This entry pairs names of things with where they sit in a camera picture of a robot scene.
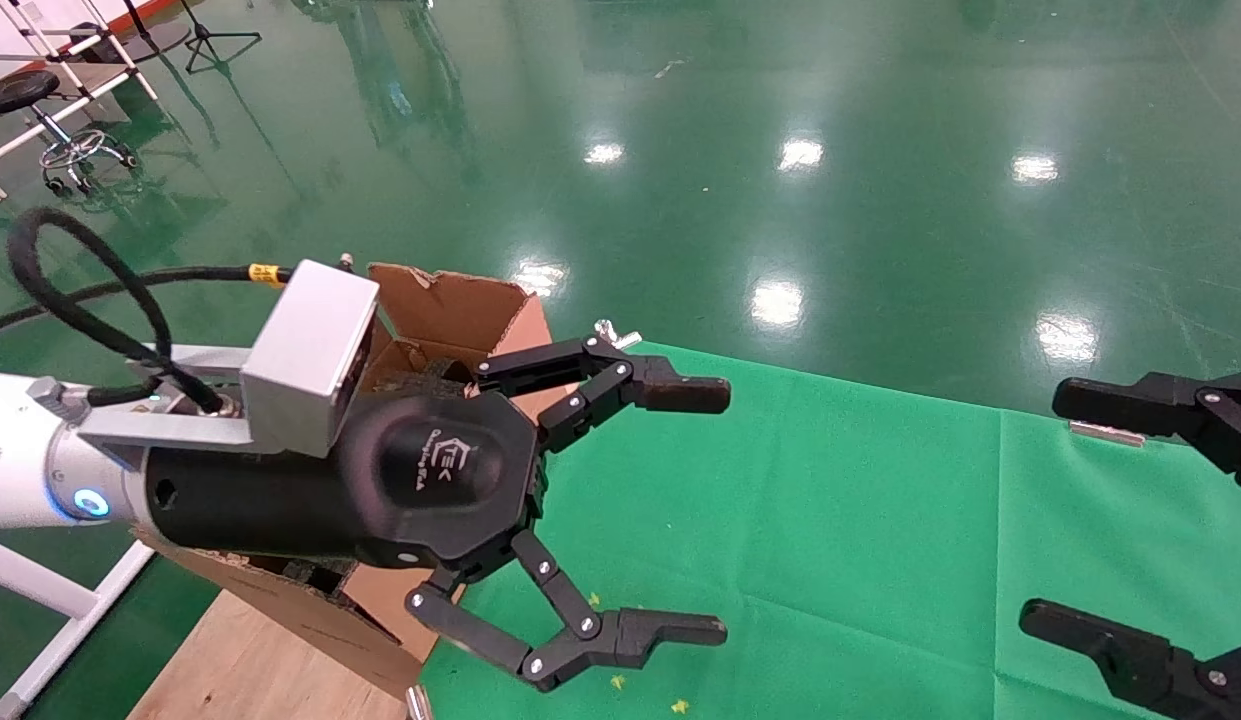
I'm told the large open cardboard carton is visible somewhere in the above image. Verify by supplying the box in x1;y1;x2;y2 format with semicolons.
130;262;553;699

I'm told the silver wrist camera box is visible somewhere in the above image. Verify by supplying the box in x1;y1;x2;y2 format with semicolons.
75;258;381;471

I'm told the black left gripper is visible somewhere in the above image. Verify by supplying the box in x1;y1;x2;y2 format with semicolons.
140;390;541;574

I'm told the black round stool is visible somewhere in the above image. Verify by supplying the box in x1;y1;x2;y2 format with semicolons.
0;68;139;196

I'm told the white floor frame bar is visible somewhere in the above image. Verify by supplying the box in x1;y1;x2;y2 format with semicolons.
0;535;156;720

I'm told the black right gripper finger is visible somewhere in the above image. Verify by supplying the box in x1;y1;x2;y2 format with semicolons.
1017;600;1241;720
1050;370;1241;501

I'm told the white pipe frame table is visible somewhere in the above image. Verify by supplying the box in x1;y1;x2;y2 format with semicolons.
0;0;161;201

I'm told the black foam insert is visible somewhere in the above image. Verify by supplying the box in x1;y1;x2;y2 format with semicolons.
375;352;481;393
245;555;366;601

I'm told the green cloth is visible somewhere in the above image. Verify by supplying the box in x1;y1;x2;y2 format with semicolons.
418;340;1241;720

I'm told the black tripod stand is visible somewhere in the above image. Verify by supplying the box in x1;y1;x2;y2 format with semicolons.
175;0;263;76

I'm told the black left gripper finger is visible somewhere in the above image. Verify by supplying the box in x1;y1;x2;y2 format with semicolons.
475;333;731;453
405;528;729;693

